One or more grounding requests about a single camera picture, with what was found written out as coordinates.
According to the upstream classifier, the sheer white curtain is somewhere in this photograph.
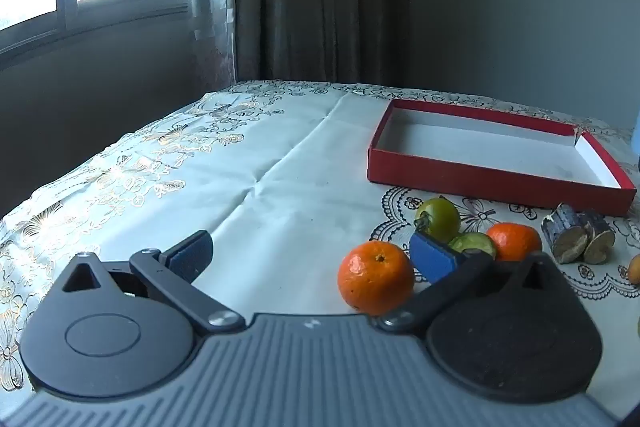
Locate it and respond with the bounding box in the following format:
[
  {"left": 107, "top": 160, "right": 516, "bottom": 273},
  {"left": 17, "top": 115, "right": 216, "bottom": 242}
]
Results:
[{"left": 187, "top": 0, "right": 238, "bottom": 95}]

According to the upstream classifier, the large orange mandarin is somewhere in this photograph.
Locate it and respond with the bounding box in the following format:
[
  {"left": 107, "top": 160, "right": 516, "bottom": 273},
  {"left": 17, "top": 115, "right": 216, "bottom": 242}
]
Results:
[{"left": 337, "top": 241, "right": 416, "bottom": 314}]

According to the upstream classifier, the green round tomato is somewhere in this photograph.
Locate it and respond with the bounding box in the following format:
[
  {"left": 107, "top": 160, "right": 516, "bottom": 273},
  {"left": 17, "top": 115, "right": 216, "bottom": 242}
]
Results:
[{"left": 414, "top": 197, "right": 462, "bottom": 244}]

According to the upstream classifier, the shallow red cardboard box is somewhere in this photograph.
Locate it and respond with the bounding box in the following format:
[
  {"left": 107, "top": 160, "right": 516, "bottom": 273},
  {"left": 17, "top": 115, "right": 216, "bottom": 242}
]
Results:
[{"left": 367, "top": 99, "right": 637, "bottom": 218}]

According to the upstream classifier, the dark eggplant piece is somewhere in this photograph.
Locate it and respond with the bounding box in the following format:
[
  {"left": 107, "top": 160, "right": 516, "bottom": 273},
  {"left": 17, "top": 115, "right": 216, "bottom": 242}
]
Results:
[{"left": 580, "top": 209, "right": 617, "bottom": 265}]

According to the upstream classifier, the small dark green fruit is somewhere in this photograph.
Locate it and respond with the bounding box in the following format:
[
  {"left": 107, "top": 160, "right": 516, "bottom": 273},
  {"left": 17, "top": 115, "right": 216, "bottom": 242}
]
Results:
[{"left": 447, "top": 232, "right": 497, "bottom": 262}]

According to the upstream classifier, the white embroidered lace cloth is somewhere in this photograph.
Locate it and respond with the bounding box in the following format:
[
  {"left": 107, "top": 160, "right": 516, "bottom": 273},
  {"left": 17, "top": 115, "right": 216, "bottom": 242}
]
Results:
[{"left": 369, "top": 184, "right": 640, "bottom": 343}]

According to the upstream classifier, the small orange mandarin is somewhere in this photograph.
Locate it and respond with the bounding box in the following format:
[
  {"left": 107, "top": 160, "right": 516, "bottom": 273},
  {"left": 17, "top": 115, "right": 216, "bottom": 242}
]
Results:
[{"left": 486, "top": 222, "right": 543, "bottom": 263}]

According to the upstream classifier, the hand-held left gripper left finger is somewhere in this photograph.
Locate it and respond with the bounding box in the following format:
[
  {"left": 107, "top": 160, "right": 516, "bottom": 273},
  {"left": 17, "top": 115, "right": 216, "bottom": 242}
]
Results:
[{"left": 61, "top": 229, "right": 247, "bottom": 335}]

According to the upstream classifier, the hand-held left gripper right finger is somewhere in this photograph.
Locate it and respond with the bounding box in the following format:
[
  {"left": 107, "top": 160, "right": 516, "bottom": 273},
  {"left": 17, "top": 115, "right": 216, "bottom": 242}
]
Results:
[{"left": 372, "top": 231, "right": 572, "bottom": 336}]

